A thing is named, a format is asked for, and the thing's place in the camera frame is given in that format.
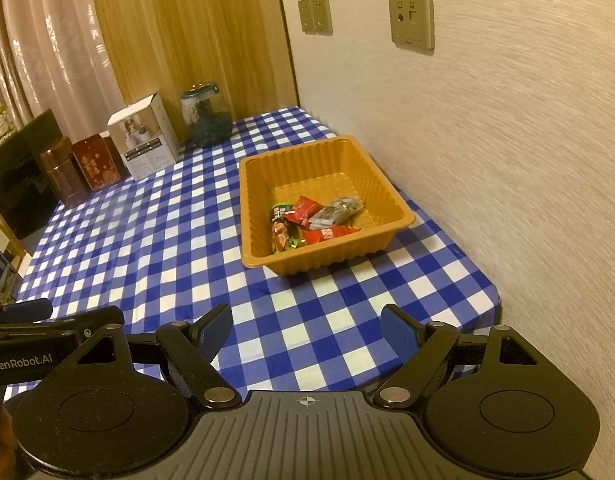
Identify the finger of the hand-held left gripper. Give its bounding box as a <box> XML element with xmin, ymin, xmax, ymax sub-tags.
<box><xmin>0</xmin><ymin>306</ymin><xmax>125</xmax><ymax>348</ymax></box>
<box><xmin>0</xmin><ymin>298</ymin><xmax>53</xmax><ymax>326</ymax></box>

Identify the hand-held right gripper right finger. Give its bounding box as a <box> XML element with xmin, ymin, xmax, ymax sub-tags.
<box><xmin>373</xmin><ymin>304</ymin><xmax>538</xmax><ymax>408</ymax></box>

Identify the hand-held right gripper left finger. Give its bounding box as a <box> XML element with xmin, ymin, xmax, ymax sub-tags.
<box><xmin>72</xmin><ymin>304</ymin><xmax>238</xmax><ymax>408</ymax></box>

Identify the long green orange snack packet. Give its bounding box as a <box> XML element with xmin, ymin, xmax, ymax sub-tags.
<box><xmin>269</xmin><ymin>202</ymin><xmax>308</xmax><ymax>253</ymax></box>

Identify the red pillow snack packet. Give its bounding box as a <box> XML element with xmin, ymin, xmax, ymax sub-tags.
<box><xmin>302</xmin><ymin>225</ymin><xmax>362</xmax><ymax>245</ymax></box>

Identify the grey snack packet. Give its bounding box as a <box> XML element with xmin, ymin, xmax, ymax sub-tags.
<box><xmin>308</xmin><ymin>195</ymin><xmax>364</xmax><ymax>231</ymax></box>

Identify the small shiny red candy packet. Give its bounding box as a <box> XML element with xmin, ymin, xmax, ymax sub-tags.
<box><xmin>288</xmin><ymin>195</ymin><xmax>324</xmax><ymax>225</ymax></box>

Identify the orange plastic tray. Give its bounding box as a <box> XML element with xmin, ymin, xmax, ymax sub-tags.
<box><xmin>238</xmin><ymin>135</ymin><xmax>417</xmax><ymax>277</ymax></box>

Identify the person's left hand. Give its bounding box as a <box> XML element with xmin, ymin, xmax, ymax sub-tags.
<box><xmin>0</xmin><ymin>406</ymin><xmax>17</xmax><ymax>473</ymax></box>

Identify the blue checkered tablecloth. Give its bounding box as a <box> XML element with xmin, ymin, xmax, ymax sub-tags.
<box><xmin>2</xmin><ymin>105</ymin><xmax>503</xmax><ymax>401</ymax></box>

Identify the black flat box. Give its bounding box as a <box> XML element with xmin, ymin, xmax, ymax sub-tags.
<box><xmin>0</xmin><ymin>108</ymin><xmax>63</xmax><ymax>241</ymax></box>

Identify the brown canister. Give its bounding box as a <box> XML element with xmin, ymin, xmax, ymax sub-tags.
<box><xmin>40</xmin><ymin>136</ymin><xmax>91</xmax><ymax>209</ymax></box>

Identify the red patterned tin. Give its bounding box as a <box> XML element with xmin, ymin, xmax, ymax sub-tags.
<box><xmin>72</xmin><ymin>134</ymin><xmax>123</xmax><ymax>192</ymax></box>

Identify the white carton box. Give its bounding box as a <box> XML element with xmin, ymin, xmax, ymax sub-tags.
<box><xmin>106</xmin><ymin>92</ymin><xmax>178</xmax><ymax>182</ymax></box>

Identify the bottle with yellow label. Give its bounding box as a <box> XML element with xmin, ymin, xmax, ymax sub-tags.
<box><xmin>0</xmin><ymin>105</ymin><xmax>16</xmax><ymax>143</ymax></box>

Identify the green lidded glass jar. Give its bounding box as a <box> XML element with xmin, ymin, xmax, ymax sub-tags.
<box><xmin>180</xmin><ymin>80</ymin><xmax>233</xmax><ymax>148</ymax></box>

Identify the sheer pink curtain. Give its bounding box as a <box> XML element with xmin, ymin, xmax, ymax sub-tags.
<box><xmin>0</xmin><ymin>0</ymin><xmax>123</xmax><ymax>146</ymax></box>

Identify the yellow curtain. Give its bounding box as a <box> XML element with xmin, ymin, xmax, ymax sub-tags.
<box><xmin>85</xmin><ymin>0</ymin><xmax>301</xmax><ymax>133</ymax></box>

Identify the large wall socket plate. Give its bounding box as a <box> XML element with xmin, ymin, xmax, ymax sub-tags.
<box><xmin>387</xmin><ymin>0</ymin><xmax>435</xmax><ymax>52</ymax></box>

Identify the wall switch plate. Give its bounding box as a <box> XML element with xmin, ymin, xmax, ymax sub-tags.
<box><xmin>298</xmin><ymin>0</ymin><xmax>318</xmax><ymax>35</ymax></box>
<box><xmin>310</xmin><ymin>0</ymin><xmax>333</xmax><ymax>36</ymax></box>

